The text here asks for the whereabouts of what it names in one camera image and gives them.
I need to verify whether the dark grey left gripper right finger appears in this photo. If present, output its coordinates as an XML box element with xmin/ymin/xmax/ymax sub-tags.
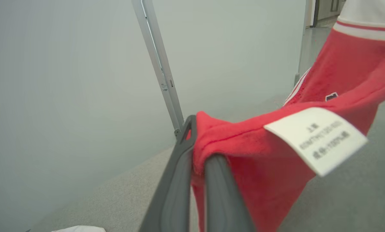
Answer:
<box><xmin>204</xmin><ymin>154</ymin><xmax>256</xmax><ymax>232</ymax></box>

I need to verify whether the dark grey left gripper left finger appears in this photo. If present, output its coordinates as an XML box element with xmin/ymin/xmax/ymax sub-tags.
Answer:
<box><xmin>139</xmin><ymin>115</ymin><xmax>198</xmax><ymax>232</ymax></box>

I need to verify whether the red garment with white stripes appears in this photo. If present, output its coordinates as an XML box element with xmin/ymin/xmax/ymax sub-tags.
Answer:
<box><xmin>188</xmin><ymin>0</ymin><xmax>385</xmax><ymax>232</ymax></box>

